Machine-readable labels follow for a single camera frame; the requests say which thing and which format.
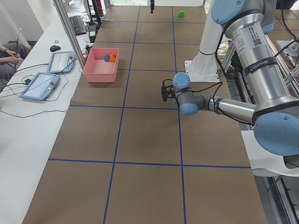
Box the pink plastic box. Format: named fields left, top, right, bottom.
left=83, top=48, right=120, bottom=83

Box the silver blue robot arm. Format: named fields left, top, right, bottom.
left=161, top=0, right=299, bottom=156

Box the teach pendant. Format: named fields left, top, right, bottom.
left=20, top=72, right=60, bottom=101
left=47, top=51, right=76, bottom=74

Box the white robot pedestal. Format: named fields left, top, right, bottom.
left=185, top=0, right=222, bottom=82

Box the aluminium frame post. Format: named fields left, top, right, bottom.
left=53, top=0, right=86, bottom=69

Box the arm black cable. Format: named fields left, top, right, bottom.
left=162, top=79, right=255, bottom=124

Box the lower teach pendant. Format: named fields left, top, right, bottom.
left=20, top=72, right=60, bottom=101

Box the black keyboard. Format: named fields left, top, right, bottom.
left=69, top=15, right=86, bottom=36

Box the person's hand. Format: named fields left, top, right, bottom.
left=6, top=56, right=19, bottom=64

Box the green toy block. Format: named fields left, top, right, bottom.
left=178, top=11, right=185, bottom=18

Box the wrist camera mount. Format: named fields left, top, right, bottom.
left=161, top=79, right=175, bottom=102

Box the upper teach pendant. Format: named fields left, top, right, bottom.
left=47, top=51, right=76, bottom=74

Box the orange toy block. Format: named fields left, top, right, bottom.
left=109, top=55, right=117, bottom=63

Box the black computer mouse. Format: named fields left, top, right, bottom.
left=50, top=45, right=61, bottom=52

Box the small blue toy block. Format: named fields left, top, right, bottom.
left=104, top=54, right=109, bottom=62

